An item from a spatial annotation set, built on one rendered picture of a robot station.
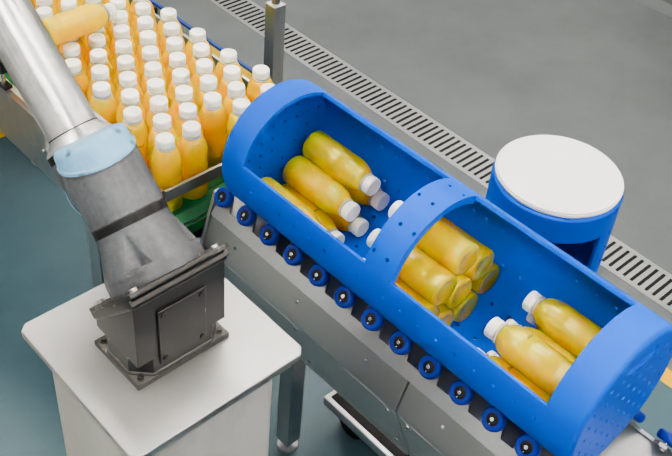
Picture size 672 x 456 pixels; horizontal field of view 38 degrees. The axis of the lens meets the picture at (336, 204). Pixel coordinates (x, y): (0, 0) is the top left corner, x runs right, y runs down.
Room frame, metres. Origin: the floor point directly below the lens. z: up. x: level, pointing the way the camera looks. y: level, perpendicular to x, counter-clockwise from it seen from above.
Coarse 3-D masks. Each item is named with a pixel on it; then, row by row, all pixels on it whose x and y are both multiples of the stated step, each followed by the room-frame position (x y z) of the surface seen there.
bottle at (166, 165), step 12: (156, 156) 1.60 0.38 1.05; (168, 156) 1.60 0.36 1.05; (180, 156) 1.62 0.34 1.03; (156, 168) 1.59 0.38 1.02; (168, 168) 1.59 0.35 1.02; (180, 168) 1.61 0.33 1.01; (156, 180) 1.59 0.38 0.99; (168, 180) 1.59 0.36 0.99; (180, 180) 1.61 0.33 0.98; (168, 204) 1.59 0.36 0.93; (180, 204) 1.61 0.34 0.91
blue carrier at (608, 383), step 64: (256, 128) 1.53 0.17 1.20; (320, 128) 1.72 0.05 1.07; (256, 192) 1.45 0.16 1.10; (448, 192) 1.35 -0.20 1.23; (320, 256) 1.33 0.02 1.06; (384, 256) 1.25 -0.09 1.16; (512, 256) 1.37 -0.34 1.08; (640, 320) 1.08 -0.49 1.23; (512, 384) 1.02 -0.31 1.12; (576, 384) 0.98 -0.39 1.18; (640, 384) 1.06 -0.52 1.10; (576, 448) 0.94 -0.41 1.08
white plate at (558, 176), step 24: (528, 144) 1.78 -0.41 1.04; (552, 144) 1.79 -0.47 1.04; (576, 144) 1.80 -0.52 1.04; (504, 168) 1.69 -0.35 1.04; (528, 168) 1.70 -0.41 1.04; (552, 168) 1.70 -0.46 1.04; (576, 168) 1.71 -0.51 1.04; (600, 168) 1.72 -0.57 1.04; (528, 192) 1.61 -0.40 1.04; (552, 192) 1.62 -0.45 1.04; (576, 192) 1.63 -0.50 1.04; (600, 192) 1.64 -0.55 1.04; (576, 216) 1.56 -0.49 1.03
